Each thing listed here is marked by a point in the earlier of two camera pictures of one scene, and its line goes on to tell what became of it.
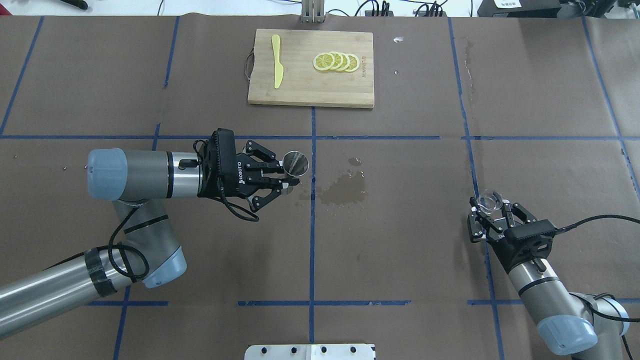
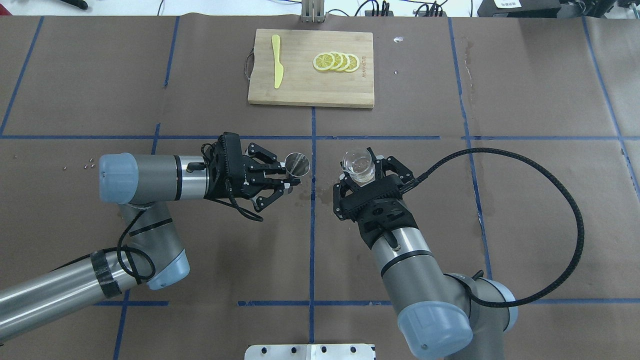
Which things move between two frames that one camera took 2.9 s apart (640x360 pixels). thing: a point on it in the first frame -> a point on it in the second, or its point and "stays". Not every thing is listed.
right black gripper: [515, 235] -> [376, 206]
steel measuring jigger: [295, 163] stays
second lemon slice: [338, 60] stays
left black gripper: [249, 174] stays
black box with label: [518, 8] stays
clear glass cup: [490, 200] -> [359, 166]
